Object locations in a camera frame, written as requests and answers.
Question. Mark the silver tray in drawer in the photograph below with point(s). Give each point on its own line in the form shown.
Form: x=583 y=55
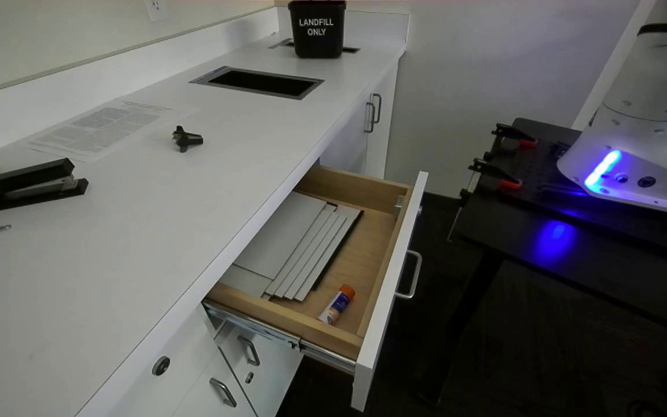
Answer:
x=310 y=256

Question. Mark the white counter cabinet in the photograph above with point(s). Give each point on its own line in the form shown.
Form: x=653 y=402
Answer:
x=115 y=262

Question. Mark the open wooden drawer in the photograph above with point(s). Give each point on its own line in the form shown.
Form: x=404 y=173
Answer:
x=364 y=262

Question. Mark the black landfill bin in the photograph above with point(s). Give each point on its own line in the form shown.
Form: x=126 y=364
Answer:
x=314 y=32

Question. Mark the gray metal plate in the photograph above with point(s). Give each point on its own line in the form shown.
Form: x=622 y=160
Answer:
x=279 y=233

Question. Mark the white wall outlet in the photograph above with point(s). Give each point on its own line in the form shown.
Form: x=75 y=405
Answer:
x=155 y=8

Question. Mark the black robot table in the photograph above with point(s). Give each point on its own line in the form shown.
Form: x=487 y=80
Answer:
x=596 y=239

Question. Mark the glue stick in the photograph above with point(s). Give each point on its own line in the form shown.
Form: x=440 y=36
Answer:
x=336 y=305

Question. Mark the black stapler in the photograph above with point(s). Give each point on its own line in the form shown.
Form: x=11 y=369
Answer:
x=17 y=186

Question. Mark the printed paper sheet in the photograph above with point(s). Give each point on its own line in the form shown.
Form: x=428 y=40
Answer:
x=97 y=128

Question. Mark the black red-tipped clamp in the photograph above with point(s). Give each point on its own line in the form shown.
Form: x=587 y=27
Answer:
x=493 y=174
x=512 y=137

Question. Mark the small black clip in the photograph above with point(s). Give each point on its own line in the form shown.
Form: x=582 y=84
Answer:
x=186 y=139

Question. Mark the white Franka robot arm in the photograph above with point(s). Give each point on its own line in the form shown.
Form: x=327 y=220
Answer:
x=641 y=107

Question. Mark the round drawer lock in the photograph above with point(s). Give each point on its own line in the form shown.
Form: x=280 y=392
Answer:
x=160 y=364

